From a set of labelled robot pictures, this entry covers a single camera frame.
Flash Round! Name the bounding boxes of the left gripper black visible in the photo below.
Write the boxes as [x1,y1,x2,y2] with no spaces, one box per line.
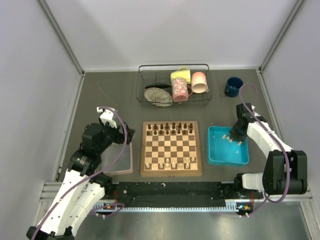
[96,116,135,154]

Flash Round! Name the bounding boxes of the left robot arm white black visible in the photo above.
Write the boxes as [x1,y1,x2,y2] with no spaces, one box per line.
[26,121,135,240]

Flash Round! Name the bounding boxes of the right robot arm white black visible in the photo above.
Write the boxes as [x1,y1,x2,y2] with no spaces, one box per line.
[228,103,308,198]

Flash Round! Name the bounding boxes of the wooden chess board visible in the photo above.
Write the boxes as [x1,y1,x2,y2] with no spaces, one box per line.
[140,120,203,177]

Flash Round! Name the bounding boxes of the blue plastic tray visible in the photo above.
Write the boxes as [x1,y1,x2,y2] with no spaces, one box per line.
[207,126,250,167]

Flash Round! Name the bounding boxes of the metal tray pink rim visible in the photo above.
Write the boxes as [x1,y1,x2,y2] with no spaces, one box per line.
[99,143,134,176]

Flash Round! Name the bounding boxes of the dark blue mug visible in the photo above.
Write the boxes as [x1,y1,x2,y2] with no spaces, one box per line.
[224,76,244,98]

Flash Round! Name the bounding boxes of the speckled ceramic plate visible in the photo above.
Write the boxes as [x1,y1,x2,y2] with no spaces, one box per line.
[144,87,173,107]

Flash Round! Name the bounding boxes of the pink white mug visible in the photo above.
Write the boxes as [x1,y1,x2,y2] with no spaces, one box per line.
[191,71,209,94]

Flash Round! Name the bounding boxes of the pink patterned mug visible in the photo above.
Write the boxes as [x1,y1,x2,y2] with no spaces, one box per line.
[171,78,193,103]

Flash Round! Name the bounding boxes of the yellow mug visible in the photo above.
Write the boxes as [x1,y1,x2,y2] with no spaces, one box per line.
[170,66,191,85]

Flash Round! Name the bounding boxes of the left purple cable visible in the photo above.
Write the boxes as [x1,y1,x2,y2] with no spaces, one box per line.
[31,106,129,240]

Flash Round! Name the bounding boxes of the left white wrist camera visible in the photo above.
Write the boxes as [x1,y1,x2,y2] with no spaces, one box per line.
[96,106,118,129]

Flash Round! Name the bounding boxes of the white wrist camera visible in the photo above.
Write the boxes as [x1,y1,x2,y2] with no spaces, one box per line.
[251,105,266,122]
[96,106,118,129]

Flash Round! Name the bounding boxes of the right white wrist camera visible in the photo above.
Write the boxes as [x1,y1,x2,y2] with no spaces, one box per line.
[251,105,266,122]

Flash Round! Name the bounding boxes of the black wire dish rack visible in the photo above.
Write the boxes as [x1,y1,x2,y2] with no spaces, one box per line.
[135,63,212,107]

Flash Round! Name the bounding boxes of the aluminium front rail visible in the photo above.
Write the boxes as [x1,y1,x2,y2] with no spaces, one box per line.
[39,181,314,213]

